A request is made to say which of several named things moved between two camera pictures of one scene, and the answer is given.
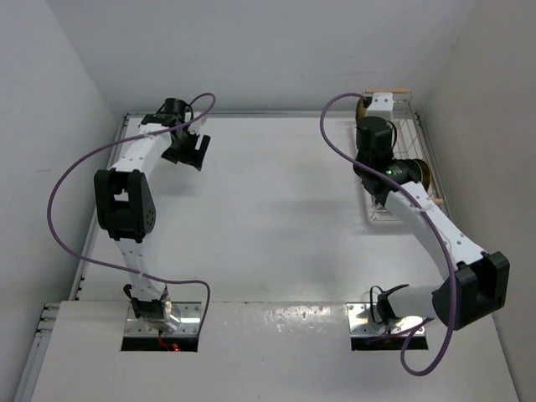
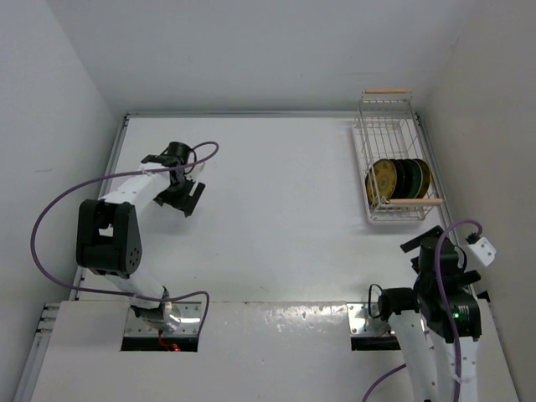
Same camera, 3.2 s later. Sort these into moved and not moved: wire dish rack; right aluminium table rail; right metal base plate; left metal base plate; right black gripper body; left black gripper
Moved: left black gripper; right black gripper body
Not moved: right metal base plate; right aluminium table rail; left metal base plate; wire dish rack
